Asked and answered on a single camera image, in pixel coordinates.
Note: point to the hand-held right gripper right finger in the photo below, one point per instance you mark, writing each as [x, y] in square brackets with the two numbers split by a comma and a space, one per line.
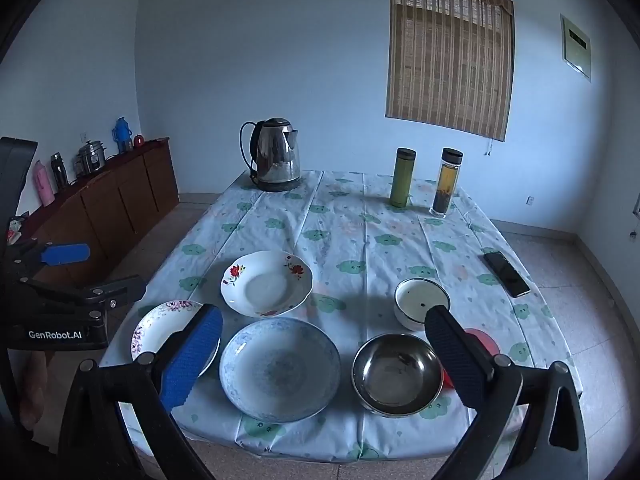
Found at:
[455, 360]

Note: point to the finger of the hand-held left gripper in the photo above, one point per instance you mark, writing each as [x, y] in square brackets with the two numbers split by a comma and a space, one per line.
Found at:
[65, 254]
[115, 291]

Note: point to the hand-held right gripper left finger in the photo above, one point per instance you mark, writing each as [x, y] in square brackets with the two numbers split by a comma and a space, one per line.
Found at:
[192, 357]

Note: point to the purple flower white plate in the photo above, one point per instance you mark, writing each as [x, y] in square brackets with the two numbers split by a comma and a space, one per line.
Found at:
[155, 325]

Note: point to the stainless steel bowl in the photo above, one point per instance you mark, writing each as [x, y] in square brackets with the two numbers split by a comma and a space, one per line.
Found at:
[395, 375]

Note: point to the white enamel bowl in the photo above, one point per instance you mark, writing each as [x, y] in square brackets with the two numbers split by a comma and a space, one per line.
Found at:
[415, 300]

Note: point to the blue pattern bowl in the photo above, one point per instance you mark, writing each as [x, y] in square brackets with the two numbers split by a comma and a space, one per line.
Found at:
[280, 370]

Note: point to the red flower white plate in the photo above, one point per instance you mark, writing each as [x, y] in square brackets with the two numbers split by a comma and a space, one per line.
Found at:
[265, 285]

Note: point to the person's left forearm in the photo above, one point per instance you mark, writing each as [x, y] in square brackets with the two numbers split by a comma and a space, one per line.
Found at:
[34, 385]

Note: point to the pink thermos flask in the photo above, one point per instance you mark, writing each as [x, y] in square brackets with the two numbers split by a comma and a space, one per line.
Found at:
[44, 185]

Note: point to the black thermos flask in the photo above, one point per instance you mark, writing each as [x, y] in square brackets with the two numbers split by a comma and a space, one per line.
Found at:
[60, 172]

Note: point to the brown wooden sideboard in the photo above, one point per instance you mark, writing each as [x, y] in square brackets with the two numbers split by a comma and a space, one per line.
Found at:
[125, 195]

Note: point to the steel rice cooker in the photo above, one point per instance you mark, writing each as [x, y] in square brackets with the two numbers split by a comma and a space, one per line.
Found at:
[91, 158]

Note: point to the blue thermos jug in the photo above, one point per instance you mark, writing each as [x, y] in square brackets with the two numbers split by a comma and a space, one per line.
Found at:
[122, 135]

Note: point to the small red pot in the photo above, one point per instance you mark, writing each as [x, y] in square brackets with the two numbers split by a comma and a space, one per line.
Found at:
[138, 140]

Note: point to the cloud print tablecloth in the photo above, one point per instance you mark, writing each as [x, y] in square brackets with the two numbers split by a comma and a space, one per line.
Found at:
[350, 240]

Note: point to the glass tea bottle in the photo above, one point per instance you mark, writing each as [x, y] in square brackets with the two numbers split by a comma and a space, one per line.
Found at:
[446, 185]

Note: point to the green thermos bottle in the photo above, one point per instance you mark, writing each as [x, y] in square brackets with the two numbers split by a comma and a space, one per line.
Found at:
[401, 180]

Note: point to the steel electric kettle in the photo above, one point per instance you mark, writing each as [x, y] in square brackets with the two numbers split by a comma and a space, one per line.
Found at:
[275, 155]

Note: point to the bamboo window blind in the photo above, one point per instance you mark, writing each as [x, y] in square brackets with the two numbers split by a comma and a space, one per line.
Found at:
[450, 60]

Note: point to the wall electrical panel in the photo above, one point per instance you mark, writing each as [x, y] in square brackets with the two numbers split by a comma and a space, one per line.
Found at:
[576, 47]

